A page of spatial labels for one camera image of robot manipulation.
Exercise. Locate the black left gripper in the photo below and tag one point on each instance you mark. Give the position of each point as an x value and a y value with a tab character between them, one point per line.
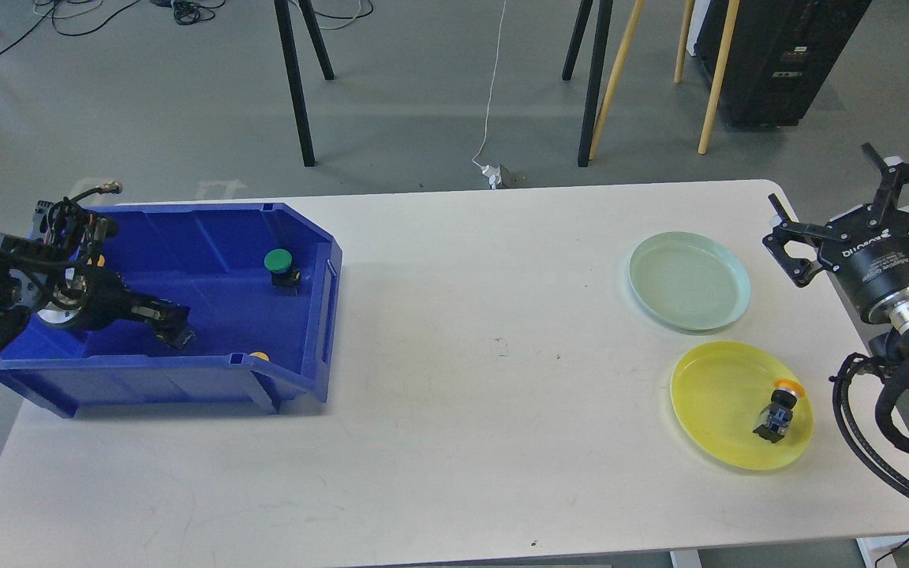
107	298

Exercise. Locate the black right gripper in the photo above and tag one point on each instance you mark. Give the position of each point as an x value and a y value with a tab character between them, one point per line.
884	264

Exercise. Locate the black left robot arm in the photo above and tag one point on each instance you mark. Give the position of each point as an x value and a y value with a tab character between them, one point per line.
58	275

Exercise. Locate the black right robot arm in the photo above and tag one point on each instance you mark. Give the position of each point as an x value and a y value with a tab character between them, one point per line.
795	246

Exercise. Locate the yellow button far left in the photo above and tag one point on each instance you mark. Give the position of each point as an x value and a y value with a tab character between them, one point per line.
96	260

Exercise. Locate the light green plate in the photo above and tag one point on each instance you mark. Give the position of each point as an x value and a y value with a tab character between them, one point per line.
688	282

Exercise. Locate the yellow plate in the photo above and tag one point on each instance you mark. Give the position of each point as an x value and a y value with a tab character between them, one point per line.
717	391

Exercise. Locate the blue plastic bin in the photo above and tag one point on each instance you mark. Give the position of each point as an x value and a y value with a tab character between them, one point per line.
210	258

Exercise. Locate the black cabinet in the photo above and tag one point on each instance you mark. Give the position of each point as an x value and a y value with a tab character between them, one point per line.
781	53

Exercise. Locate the black stand legs centre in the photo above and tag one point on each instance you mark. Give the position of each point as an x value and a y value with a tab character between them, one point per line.
601	11

